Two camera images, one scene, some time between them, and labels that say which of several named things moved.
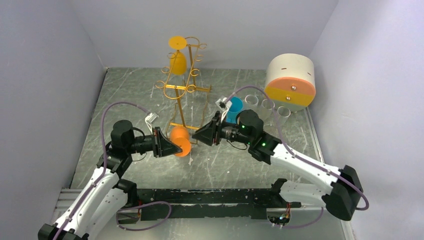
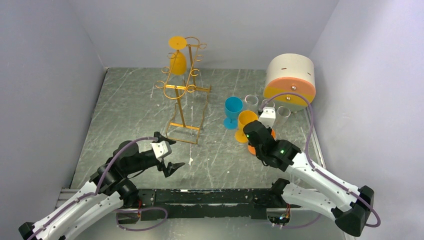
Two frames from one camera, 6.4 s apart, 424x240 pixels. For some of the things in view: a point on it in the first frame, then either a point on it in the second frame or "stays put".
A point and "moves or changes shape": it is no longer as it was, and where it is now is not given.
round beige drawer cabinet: [290, 81] stays put
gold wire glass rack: [181, 77] stays put
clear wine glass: [283, 113] stays put
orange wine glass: [179, 136] moves or changes shape
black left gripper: [161, 145] -> [170, 167]
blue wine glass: [235, 108] stays put
